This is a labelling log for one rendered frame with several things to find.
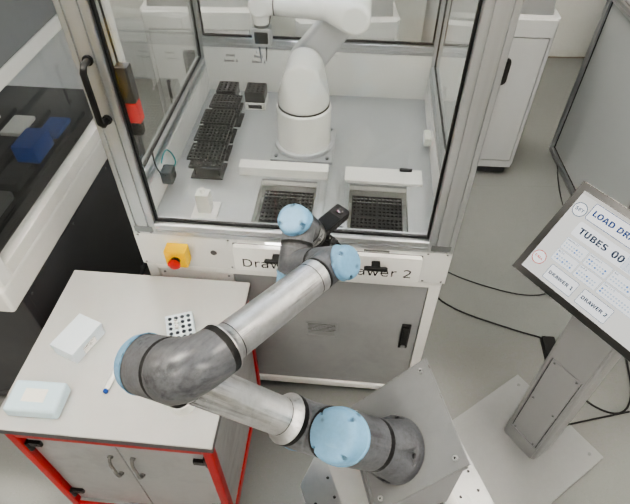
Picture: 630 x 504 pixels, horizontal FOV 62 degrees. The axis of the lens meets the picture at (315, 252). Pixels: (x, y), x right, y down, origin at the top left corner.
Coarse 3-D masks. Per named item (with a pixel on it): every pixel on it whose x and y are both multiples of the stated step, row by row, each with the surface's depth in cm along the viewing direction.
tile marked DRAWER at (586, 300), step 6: (582, 294) 145; (588, 294) 144; (576, 300) 145; (582, 300) 144; (588, 300) 143; (594, 300) 142; (600, 300) 142; (582, 306) 144; (588, 306) 143; (594, 306) 142; (600, 306) 141; (606, 306) 140; (588, 312) 143; (594, 312) 142; (600, 312) 141; (606, 312) 140; (612, 312) 139; (600, 318) 141; (606, 318) 140
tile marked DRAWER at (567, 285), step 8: (552, 264) 151; (544, 272) 152; (552, 272) 150; (560, 272) 149; (552, 280) 150; (560, 280) 149; (568, 280) 147; (560, 288) 148; (568, 288) 147; (576, 288) 146; (568, 296) 147
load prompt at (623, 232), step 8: (592, 208) 146; (600, 208) 145; (592, 216) 146; (600, 216) 144; (608, 216) 143; (616, 216) 142; (600, 224) 144; (608, 224) 143; (616, 224) 142; (624, 224) 140; (608, 232) 142; (616, 232) 141; (624, 232) 140; (624, 240) 140
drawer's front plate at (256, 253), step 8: (232, 248) 168; (240, 248) 168; (248, 248) 168; (256, 248) 167; (264, 248) 167; (272, 248) 167; (240, 256) 171; (248, 256) 170; (256, 256) 170; (264, 256) 170; (240, 264) 174; (248, 264) 173; (256, 264) 173
